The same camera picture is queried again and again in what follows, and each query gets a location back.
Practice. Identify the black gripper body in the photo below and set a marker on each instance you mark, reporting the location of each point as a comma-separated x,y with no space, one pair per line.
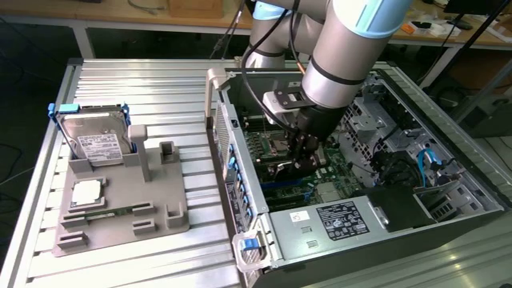
320,123

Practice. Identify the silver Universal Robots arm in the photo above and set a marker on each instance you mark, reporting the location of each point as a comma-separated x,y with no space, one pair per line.
340,60

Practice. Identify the CPU socket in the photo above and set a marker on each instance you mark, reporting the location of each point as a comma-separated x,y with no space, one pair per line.
280,144

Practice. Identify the green motherboard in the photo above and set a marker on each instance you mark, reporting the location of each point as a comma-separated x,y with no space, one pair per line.
336,174

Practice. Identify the silver disk bay cage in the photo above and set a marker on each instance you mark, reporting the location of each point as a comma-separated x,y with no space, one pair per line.
364,126

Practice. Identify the silver chipset heat sink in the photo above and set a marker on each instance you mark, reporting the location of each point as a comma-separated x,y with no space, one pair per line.
330,192

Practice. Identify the black expansion slot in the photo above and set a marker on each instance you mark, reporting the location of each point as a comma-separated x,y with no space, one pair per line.
285,202

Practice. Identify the silver power supply unit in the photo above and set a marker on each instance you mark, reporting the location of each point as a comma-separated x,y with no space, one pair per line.
296,237

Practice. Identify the black round object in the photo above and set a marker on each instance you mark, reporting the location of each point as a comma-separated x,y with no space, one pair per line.
448,97

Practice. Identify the blue case latch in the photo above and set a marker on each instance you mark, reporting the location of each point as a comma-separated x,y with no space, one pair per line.
250,244

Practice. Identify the black open PC case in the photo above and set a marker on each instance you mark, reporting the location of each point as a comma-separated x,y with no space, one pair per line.
360,264

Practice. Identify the white and orange box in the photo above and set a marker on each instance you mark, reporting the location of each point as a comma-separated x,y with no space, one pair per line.
428,28

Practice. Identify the black box on floor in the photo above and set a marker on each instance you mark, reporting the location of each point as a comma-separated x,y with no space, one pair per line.
492,120

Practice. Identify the grey metal stand leg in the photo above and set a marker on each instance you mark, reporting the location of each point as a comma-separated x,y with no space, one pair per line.
486,87

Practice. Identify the grey plastic parts rack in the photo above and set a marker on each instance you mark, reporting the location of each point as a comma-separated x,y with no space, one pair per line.
120,192

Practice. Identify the black tripod pole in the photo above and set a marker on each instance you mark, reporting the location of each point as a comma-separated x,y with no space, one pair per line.
473,36

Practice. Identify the green RAM stick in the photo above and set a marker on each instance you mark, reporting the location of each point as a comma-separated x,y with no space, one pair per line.
104,213

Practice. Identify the silver CPU chip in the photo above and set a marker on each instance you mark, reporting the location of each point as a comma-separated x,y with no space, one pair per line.
85,193

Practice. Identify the black monitor with stand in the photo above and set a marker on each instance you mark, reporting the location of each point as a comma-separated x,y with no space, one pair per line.
480,6

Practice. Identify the wooden workbench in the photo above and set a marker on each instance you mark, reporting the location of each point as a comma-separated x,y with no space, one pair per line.
100,18

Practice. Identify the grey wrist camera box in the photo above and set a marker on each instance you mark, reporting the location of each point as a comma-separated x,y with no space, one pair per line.
276,111

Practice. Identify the silver slanted drive bracket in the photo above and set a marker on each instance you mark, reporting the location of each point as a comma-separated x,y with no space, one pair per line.
440,204

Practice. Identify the hard disk in blue bracket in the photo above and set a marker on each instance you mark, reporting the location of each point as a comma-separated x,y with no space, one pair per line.
96,144

